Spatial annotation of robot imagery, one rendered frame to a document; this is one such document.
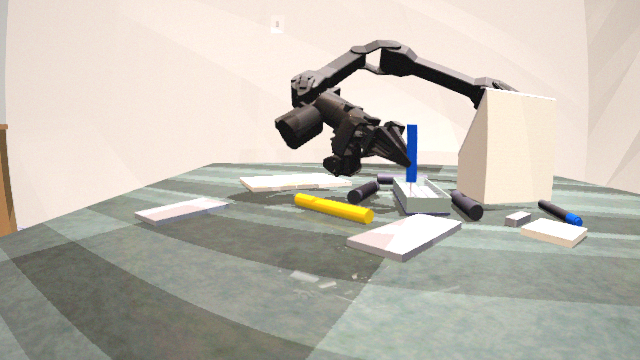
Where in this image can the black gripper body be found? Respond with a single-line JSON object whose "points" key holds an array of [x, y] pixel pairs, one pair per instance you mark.
{"points": [[352, 125]]}

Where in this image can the grey cylinder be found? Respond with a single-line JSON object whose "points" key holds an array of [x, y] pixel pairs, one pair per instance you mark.
{"points": [[359, 194], [473, 210], [386, 178]]}

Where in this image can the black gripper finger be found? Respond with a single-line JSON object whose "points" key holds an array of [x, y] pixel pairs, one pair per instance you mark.
{"points": [[382, 144], [395, 133]]}

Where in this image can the yellow cylinder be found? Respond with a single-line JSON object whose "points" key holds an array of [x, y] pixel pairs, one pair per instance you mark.
{"points": [[335, 208]]}

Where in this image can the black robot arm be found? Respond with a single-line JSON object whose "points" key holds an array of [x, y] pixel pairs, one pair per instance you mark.
{"points": [[315, 98]]}

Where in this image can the blue stylus with white tip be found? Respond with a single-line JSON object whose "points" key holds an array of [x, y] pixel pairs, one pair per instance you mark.
{"points": [[412, 138]]}

